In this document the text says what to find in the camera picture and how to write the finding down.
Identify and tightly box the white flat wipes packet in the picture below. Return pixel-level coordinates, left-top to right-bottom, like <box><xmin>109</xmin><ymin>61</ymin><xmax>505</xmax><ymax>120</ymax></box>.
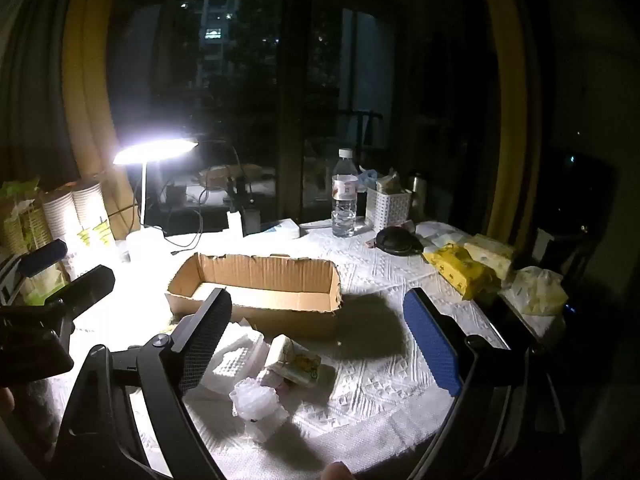
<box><xmin>415</xmin><ymin>221</ymin><xmax>469</xmax><ymax>249</ymax></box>

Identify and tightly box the white woven plastic basket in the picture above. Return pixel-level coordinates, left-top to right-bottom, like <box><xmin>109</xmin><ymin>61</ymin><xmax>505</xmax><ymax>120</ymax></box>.
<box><xmin>365</xmin><ymin>186</ymin><xmax>412</xmax><ymax>231</ymax></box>

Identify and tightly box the pale crumpled tissue packet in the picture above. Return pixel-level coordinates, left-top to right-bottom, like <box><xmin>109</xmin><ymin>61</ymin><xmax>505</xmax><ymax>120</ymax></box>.
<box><xmin>501</xmin><ymin>266</ymin><xmax>569</xmax><ymax>316</ymax></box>

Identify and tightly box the white desk lamp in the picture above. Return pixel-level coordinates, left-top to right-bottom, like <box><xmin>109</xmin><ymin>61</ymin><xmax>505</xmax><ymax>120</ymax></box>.
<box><xmin>112</xmin><ymin>135</ymin><xmax>199</xmax><ymax>263</ymax></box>

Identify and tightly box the black cable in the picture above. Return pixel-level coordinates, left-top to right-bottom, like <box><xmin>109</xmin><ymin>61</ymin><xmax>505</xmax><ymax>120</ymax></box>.
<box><xmin>167</xmin><ymin>139</ymin><xmax>242</xmax><ymax>257</ymax></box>

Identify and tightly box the metal thermos flask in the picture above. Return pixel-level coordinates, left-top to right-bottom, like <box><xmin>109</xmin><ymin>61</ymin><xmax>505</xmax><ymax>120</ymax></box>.
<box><xmin>407</xmin><ymin>172</ymin><xmax>429</xmax><ymax>209</ymax></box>

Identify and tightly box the white flat box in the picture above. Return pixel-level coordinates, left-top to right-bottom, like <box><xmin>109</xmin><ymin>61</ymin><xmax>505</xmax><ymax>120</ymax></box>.
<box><xmin>262</xmin><ymin>219</ymin><xmax>301</xmax><ymax>241</ymax></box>

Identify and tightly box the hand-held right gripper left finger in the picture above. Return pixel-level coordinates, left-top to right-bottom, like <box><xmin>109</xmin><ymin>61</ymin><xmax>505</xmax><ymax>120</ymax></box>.
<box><xmin>50</xmin><ymin>287</ymin><xmax>234</xmax><ymax>480</ymax></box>

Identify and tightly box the stack of tree-print paper cups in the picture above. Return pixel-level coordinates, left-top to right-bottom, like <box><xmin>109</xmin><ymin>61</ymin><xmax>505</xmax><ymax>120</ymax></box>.
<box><xmin>71</xmin><ymin>179</ymin><xmax>122</xmax><ymax>281</ymax></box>

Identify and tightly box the clear plastic water bottle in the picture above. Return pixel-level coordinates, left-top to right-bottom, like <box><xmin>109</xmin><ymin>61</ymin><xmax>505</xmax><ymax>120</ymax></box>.
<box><xmin>331</xmin><ymin>148</ymin><xmax>359</xmax><ymax>239</ymax></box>

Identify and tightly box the person's right hand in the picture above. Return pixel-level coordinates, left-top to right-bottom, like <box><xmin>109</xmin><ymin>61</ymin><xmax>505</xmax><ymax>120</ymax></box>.
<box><xmin>322</xmin><ymin>461</ymin><xmax>357</xmax><ymax>480</ymax></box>

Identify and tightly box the black round pouch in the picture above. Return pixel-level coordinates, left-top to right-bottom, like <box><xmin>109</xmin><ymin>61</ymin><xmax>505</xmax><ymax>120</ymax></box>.
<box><xmin>367</xmin><ymin>226</ymin><xmax>426</xmax><ymax>257</ymax></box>

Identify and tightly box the white embossed tablecloth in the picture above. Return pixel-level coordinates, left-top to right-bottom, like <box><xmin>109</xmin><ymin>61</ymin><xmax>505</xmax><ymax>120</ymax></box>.
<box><xmin>30</xmin><ymin>217</ymin><xmax>567</xmax><ymax>480</ymax></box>

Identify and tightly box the clear pack of cotton swabs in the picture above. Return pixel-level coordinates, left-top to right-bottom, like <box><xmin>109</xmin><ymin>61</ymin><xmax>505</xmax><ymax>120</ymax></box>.
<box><xmin>200</xmin><ymin>317</ymin><xmax>266</xmax><ymax>394</ymax></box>

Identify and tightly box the pale printed tissue packet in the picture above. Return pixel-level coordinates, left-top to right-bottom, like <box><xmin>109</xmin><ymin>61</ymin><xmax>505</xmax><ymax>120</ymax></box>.
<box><xmin>464</xmin><ymin>233</ymin><xmax>517</xmax><ymax>281</ymax></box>

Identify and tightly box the dark chair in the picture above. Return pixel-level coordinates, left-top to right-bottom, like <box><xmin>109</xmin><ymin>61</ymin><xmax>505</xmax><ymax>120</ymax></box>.
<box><xmin>339</xmin><ymin>109</ymin><xmax>384</xmax><ymax>152</ymax></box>

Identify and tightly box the cardboard box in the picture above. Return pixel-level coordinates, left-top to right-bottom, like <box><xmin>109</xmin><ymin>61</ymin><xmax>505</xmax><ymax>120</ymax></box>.
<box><xmin>165</xmin><ymin>252</ymin><xmax>344</xmax><ymax>342</ymax></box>

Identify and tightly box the stack of white paper cups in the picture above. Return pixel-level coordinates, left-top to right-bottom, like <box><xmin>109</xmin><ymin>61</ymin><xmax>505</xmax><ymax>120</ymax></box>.
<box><xmin>41</xmin><ymin>189</ymin><xmax>77</xmax><ymax>271</ymax></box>

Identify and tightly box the green printed packet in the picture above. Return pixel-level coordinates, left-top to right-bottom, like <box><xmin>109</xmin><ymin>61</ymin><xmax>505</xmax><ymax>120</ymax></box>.
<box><xmin>0</xmin><ymin>176</ymin><xmax>42</xmax><ymax>257</ymax></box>

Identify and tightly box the small printed tissue packet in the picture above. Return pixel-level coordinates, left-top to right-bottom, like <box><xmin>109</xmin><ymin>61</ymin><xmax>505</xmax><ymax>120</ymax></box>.
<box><xmin>264</xmin><ymin>335</ymin><xmax>322</xmax><ymax>387</ymax></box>

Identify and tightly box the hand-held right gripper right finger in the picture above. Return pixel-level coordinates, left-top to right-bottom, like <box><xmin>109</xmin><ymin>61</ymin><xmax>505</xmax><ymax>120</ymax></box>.
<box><xmin>401</xmin><ymin>286</ymin><xmax>568</xmax><ymax>480</ymax></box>

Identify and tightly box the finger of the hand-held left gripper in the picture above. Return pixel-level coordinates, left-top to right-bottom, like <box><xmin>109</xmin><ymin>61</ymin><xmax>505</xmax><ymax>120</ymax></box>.
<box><xmin>44</xmin><ymin>264</ymin><xmax>117</xmax><ymax>322</ymax></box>
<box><xmin>17</xmin><ymin>239</ymin><xmax>69</xmax><ymax>279</ymax></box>

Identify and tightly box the yellow tissue packet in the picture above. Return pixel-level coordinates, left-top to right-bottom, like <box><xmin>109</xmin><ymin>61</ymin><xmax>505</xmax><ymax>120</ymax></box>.
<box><xmin>422</xmin><ymin>243</ymin><xmax>502</xmax><ymax>301</ymax></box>

